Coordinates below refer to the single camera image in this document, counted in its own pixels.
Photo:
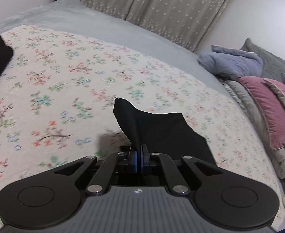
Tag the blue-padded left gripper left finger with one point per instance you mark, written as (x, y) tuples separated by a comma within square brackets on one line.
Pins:
[(134, 160)]

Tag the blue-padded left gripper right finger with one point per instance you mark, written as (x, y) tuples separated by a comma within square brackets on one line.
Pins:
[(143, 157)]

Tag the black pants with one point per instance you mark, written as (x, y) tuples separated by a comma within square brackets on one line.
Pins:
[(161, 133)]

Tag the floral white bed sheet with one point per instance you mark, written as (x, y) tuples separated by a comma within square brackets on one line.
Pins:
[(57, 96)]

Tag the blue-grey crumpled blanket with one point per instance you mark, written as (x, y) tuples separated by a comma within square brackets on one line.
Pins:
[(231, 63)]

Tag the pink velvet pillow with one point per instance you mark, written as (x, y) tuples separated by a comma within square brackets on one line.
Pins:
[(269, 95)]

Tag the grey folded quilt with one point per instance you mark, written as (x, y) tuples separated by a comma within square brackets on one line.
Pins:
[(252, 111)]

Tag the grey star-patterned curtain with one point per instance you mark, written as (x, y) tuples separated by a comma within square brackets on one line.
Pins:
[(183, 22)]

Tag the grey pillow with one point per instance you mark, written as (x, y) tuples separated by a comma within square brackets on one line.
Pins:
[(273, 66)]

